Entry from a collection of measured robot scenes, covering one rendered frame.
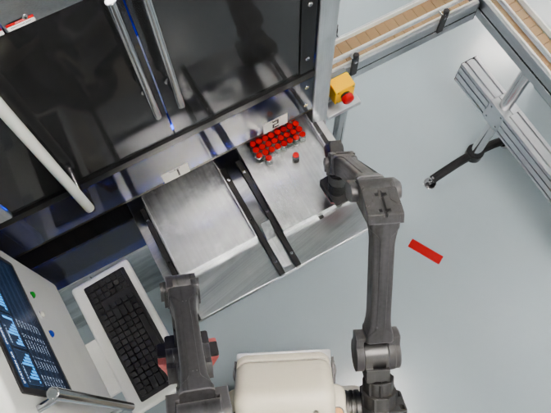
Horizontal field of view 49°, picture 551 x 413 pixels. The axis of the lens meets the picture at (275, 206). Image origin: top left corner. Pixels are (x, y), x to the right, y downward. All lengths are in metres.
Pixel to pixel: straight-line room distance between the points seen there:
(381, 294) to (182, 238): 0.78
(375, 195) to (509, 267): 1.72
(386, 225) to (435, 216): 1.68
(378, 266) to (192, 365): 0.44
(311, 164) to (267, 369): 0.84
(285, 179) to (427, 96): 1.41
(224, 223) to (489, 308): 1.40
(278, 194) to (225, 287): 0.34
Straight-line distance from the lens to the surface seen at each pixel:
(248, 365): 1.33
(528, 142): 2.53
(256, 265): 1.84
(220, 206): 1.91
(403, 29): 2.17
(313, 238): 1.87
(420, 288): 2.79
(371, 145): 3.00
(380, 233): 1.24
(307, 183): 1.93
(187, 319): 1.23
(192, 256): 1.87
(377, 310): 1.34
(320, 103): 1.92
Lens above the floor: 2.65
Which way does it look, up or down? 69 degrees down
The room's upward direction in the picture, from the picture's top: 3 degrees counter-clockwise
